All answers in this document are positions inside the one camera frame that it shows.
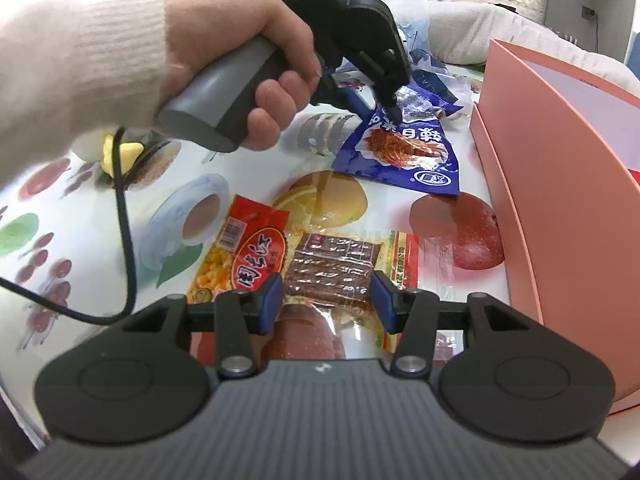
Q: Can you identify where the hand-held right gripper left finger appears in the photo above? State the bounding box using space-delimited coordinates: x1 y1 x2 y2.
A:
117 275 284 378

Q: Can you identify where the grey duvet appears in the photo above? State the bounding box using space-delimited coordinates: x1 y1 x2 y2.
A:
342 0 640 80

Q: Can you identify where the clear packet of brown strips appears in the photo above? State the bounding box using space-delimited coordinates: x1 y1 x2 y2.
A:
186 194 422 362

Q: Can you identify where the dark blue snack packet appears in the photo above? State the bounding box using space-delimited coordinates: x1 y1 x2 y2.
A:
396 84 465 122

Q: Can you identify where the clear blue-print wrapper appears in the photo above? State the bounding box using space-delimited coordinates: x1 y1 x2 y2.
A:
394 14 432 59

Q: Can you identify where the fruit printed bed sheet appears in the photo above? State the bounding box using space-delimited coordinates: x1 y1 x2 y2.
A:
0 50 516 456

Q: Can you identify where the plush duck toy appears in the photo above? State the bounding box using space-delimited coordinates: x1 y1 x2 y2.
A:
69 130 147 177

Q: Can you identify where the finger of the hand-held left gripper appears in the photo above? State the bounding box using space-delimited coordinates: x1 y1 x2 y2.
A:
312 71 375 117
350 46 417 123

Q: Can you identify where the black cable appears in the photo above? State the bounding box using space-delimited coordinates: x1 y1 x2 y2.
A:
0 126 142 327

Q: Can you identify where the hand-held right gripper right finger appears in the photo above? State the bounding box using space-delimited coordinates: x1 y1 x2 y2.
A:
369 270 535 377

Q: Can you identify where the person's left hand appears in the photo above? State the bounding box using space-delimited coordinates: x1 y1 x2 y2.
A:
159 0 322 152

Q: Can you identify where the pink cardboard box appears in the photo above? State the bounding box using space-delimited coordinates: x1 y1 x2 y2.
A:
480 36 640 417

